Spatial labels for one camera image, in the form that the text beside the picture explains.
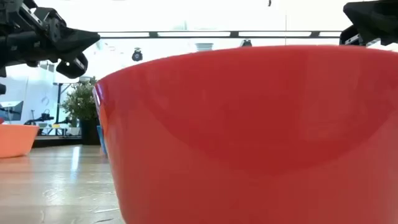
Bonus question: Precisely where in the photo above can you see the orange mini bowl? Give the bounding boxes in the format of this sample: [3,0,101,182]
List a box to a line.
[0,123,40,159]

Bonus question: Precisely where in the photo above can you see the black metal table frame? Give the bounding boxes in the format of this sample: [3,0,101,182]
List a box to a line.
[32,136,83,149]

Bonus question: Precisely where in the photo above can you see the potted green plant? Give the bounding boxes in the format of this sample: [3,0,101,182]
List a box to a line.
[60,77,100,146]

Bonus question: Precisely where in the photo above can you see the black stand pole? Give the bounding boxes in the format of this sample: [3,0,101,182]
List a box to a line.
[52,82,74,136]

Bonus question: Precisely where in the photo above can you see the grey ceiling vent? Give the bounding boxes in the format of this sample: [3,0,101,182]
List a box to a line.
[195,42,215,52]

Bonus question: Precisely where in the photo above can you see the computer monitor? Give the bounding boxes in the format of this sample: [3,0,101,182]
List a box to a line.
[0,100,24,123]

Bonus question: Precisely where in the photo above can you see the black ceiling light rail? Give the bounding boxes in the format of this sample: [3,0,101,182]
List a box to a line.
[97,30,343,39]

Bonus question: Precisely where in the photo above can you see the blue mini bowl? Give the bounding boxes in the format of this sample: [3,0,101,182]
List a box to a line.
[96,125,108,156]

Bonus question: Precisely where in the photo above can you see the white background table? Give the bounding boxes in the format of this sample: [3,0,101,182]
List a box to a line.
[37,123,82,137]

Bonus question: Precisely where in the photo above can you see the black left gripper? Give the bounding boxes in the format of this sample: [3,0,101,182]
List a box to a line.
[0,0,101,80]

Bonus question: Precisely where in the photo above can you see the red mini bowl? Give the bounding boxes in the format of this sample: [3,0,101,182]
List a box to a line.
[92,45,398,224]

